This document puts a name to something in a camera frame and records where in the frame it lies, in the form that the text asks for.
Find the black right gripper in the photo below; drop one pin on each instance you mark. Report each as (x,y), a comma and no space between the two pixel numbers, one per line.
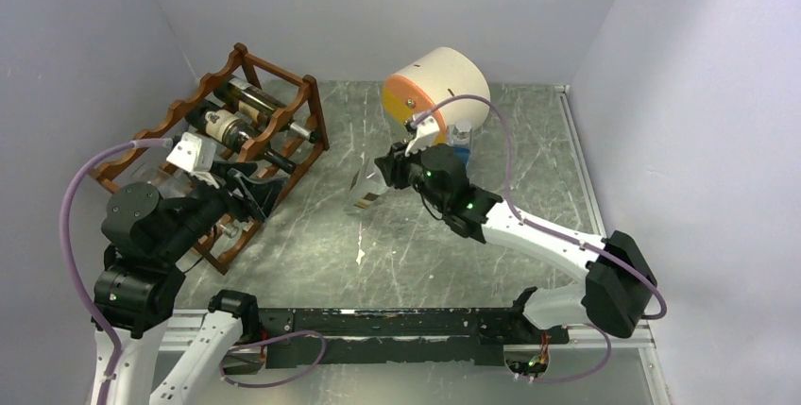
(394,164)

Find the blue bottle with silver cap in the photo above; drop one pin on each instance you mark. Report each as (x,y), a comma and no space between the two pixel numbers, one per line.
(460,139)

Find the brown wooden wine rack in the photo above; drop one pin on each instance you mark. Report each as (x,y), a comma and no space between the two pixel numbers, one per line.
(297,132)

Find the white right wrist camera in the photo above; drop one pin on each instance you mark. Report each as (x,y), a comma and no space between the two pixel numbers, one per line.
(423,130)

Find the cream orange yellow cylinder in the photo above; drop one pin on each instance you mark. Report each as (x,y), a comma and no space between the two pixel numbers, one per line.
(419,86)

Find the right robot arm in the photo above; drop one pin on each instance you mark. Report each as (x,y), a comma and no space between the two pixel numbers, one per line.
(612,283)

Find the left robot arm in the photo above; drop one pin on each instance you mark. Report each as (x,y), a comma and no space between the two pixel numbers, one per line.
(136,293)

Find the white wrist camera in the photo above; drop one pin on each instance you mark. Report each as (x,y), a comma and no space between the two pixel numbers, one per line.
(423,130)
(194,154)

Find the dark green wine bottle front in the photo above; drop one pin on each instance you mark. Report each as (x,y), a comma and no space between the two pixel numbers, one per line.
(233,132)

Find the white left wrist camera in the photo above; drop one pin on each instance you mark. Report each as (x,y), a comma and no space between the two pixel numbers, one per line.
(194,154)

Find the clear bottle with black cap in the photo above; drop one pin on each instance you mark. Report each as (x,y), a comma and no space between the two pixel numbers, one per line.
(367,187)

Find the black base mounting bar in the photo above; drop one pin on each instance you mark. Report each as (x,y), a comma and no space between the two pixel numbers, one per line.
(289,337)

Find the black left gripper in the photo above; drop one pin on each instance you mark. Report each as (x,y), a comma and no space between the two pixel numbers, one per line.
(258,197)

